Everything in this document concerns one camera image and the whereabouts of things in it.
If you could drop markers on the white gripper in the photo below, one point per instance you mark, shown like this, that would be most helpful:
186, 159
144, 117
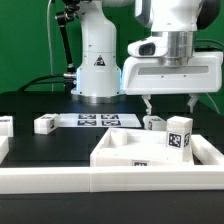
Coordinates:
155, 66

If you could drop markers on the white square tabletop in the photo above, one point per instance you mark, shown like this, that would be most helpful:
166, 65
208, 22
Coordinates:
134, 147

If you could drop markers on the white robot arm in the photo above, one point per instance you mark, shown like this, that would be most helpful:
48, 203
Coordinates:
105, 46

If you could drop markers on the white marker sheet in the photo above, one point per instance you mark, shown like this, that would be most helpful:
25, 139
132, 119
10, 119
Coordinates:
98, 120

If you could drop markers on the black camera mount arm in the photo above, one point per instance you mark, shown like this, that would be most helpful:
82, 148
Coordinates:
63, 18

